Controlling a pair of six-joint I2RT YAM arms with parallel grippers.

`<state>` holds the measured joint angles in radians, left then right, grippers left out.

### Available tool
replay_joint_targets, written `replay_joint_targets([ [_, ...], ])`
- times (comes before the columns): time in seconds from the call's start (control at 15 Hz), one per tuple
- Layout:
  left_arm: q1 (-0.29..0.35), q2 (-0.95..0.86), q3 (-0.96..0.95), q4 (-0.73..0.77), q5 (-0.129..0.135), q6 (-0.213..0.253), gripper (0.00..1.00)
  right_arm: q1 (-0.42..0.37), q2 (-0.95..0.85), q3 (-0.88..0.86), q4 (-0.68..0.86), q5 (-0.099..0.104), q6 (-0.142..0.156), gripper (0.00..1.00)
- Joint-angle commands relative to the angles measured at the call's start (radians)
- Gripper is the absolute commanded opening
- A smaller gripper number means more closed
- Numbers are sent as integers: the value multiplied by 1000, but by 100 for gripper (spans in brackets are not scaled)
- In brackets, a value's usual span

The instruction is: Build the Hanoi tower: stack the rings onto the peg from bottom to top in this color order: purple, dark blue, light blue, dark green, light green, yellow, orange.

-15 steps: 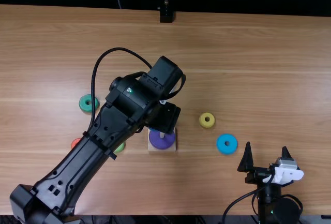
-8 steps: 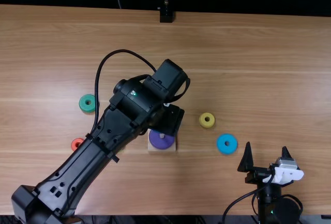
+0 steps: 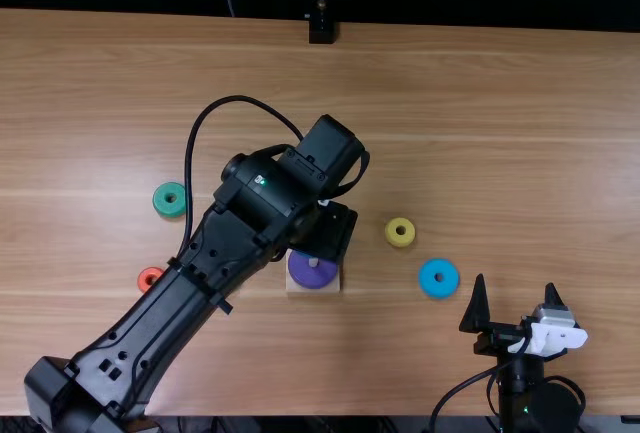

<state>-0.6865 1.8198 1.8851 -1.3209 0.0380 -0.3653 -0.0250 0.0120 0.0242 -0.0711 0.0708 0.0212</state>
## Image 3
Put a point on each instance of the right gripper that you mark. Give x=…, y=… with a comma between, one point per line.
x=500, y=338

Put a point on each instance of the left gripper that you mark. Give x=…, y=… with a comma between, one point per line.
x=332, y=233

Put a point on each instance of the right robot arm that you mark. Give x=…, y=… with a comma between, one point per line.
x=555, y=403

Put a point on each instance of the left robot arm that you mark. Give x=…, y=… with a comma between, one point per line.
x=165, y=313

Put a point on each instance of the wooden peg base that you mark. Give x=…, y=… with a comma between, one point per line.
x=315, y=293

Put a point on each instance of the black clamp stand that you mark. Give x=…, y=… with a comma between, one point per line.
x=324, y=33

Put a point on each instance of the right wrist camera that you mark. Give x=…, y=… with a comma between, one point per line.
x=555, y=338

